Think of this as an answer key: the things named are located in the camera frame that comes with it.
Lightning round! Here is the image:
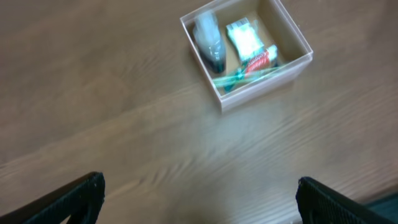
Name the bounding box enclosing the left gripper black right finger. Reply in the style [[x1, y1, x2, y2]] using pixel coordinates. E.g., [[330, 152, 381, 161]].
[[295, 177, 397, 224]]

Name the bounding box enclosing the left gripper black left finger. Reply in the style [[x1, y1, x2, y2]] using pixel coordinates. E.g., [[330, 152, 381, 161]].
[[1, 172, 105, 224]]

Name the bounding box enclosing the green toothbrush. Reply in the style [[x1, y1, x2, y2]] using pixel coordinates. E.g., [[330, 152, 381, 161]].
[[213, 66, 282, 91]]

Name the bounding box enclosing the red green toothpaste tube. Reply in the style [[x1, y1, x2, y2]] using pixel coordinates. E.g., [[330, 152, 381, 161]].
[[223, 44, 279, 93]]

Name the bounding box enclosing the green soap box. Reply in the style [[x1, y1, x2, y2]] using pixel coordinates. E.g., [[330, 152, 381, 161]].
[[226, 17, 265, 63]]

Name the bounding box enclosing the clear bottle with dark liquid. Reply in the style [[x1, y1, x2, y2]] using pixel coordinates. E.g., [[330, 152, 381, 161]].
[[193, 11, 226, 73]]

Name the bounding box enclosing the white cardboard box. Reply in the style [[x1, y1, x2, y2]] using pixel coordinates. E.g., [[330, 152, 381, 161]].
[[180, 0, 313, 111]]

